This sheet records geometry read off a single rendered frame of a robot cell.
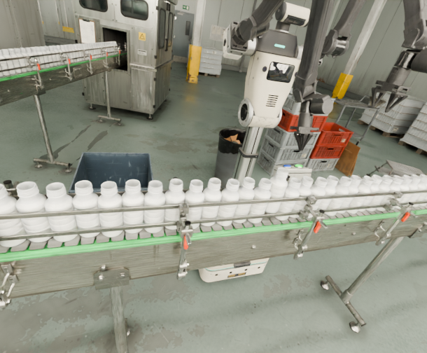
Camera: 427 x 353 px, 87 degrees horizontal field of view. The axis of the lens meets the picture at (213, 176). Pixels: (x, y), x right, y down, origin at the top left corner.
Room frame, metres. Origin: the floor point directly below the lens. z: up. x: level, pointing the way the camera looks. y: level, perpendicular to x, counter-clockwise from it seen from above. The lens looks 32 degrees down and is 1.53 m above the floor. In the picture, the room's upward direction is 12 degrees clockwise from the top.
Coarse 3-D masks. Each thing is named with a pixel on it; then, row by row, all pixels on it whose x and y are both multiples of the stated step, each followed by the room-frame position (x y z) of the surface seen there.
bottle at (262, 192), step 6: (264, 180) 0.64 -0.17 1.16; (270, 180) 0.64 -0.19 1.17; (258, 186) 0.63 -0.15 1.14; (264, 186) 0.61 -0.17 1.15; (270, 186) 0.62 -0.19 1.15; (258, 192) 0.61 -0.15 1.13; (264, 192) 0.61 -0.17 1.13; (258, 198) 0.60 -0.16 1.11; (264, 198) 0.60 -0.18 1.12; (252, 204) 0.61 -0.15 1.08; (258, 204) 0.60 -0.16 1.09; (264, 204) 0.60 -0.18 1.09; (252, 210) 0.61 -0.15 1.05; (258, 210) 0.60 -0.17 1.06; (264, 210) 0.61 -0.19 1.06; (252, 222) 0.60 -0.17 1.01; (258, 222) 0.60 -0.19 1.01
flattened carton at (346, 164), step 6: (348, 144) 3.42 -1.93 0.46; (354, 144) 3.32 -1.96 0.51; (348, 150) 3.40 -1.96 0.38; (354, 150) 3.30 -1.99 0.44; (342, 156) 3.46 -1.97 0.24; (348, 156) 3.37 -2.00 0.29; (354, 156) 3.27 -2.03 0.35; (342, 162) 3.43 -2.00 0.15; (348, 162) 3.34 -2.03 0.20; (354, 162) 3.27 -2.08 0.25; (342, 168) 3.39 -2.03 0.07; (348, 168) 3.31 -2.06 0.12; (348, 174) 3.27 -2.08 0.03
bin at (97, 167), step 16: (80, 160) 0.84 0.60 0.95; (96, 160) 0.93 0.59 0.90; (112, 160) 0.96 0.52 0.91; (128, 160) 0.99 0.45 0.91; (144, 160) 1.02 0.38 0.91; (80, 176) 0.79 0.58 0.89; (96, 176) 0.93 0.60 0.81; (112, 176) 0.96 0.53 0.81; (128, 176) 0.99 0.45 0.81; (144, 176) 1.02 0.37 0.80; (96, 192) 0.66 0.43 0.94
